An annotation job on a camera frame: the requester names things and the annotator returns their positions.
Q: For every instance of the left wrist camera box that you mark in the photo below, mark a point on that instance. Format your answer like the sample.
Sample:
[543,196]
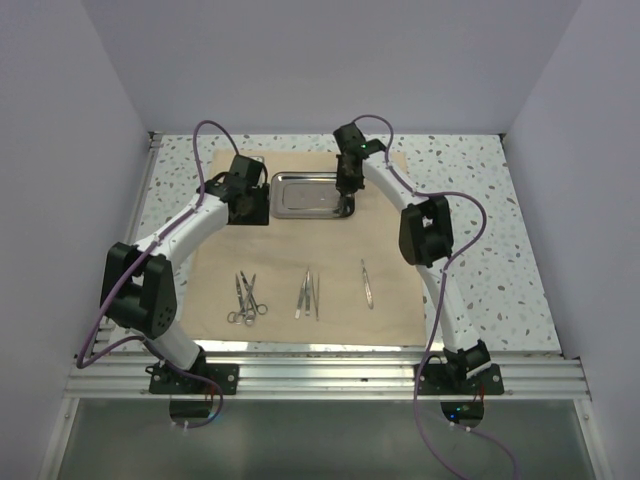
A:
[247,170]

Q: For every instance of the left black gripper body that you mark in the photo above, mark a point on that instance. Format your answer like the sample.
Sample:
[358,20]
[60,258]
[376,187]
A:
[257,209]

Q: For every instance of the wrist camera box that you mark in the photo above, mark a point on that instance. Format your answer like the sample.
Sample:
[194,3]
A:
[247,170]
[350,139]

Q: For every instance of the aluminium front rail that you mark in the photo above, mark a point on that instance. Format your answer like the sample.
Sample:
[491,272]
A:
[326,376]

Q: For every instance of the steel instrument tray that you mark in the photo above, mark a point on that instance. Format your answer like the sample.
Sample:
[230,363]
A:
[303,195]

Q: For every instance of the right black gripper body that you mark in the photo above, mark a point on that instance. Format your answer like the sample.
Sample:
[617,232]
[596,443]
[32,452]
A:
[347,180]

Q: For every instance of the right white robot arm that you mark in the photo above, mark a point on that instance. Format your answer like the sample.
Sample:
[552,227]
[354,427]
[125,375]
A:
[426,241]

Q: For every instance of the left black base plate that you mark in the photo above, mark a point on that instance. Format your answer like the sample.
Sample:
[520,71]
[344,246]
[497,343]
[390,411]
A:
[206,378]

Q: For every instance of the steel scalpel handle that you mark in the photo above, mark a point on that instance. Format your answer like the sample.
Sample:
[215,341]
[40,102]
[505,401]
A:
[343,206]
[367,285]

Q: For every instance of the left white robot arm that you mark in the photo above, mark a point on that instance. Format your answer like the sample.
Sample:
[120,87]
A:
[139,292]

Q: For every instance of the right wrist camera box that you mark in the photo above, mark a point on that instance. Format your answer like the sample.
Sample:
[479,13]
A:
[350,139]

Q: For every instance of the steel surgical scissors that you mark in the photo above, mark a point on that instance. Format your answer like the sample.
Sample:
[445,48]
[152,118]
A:
[241,315]

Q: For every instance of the steel tweezers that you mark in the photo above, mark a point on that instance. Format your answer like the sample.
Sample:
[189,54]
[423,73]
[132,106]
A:
[315,285]
[299,311]
[307,293]

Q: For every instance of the steel forceps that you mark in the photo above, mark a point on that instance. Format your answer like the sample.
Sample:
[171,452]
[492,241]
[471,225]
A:
[254,307]

